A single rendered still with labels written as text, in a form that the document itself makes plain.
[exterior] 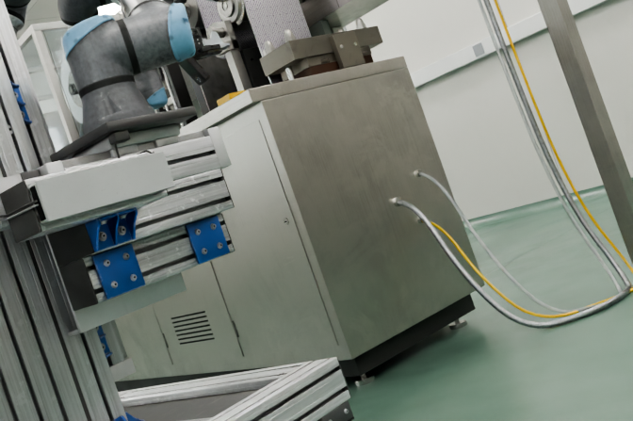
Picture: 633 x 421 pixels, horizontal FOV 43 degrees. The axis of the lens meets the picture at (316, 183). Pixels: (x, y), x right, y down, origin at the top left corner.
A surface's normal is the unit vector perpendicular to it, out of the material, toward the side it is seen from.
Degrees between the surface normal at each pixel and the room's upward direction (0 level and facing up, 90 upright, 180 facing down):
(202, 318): 90
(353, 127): 90
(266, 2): 90
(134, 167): 90
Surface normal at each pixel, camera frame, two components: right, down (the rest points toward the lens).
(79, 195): 0.70, -0.26
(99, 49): 0.22, -0.09
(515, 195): -0.72, 0.25
